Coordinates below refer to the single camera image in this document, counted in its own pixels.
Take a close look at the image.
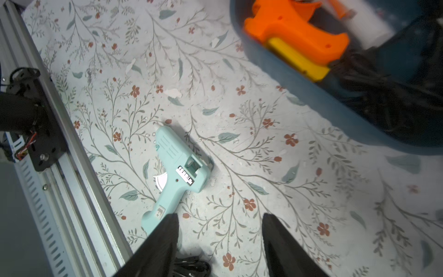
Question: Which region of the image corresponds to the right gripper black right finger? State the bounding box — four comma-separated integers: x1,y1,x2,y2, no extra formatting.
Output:
262,214,327,277

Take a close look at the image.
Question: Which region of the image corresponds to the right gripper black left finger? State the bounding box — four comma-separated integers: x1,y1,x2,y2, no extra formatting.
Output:
114,214,179,277

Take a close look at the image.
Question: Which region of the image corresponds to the black power cord bundle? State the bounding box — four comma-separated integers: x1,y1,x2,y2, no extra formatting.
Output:
325,13,443,146

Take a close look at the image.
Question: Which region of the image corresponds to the orange hot glue gun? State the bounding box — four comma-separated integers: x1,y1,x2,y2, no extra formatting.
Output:
244,0,350,66

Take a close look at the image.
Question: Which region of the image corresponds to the white hot glue gun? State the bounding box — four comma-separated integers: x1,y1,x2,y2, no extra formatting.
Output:
321,0,396,50

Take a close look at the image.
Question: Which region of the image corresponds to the yellow hot glue gun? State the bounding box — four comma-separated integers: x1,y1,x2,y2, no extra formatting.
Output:
265,38,330,83

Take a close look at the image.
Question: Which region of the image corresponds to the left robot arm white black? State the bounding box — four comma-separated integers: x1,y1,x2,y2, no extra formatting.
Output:
1,92,47,133

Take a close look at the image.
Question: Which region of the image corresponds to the mint green hot glue gun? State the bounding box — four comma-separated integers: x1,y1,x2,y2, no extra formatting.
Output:
141,126,211,236

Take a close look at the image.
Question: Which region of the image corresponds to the teal plastic storage box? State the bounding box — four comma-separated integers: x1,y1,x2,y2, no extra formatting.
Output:
230,1,443,156

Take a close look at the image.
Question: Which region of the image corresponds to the mint gun black cord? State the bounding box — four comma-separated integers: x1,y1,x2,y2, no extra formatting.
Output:
171,255,212,277

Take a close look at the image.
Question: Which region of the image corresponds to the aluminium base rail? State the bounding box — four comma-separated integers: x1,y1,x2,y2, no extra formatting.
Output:
1,1,132,277

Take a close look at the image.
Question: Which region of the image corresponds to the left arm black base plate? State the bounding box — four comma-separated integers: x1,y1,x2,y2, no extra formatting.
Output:
1,67,68,172

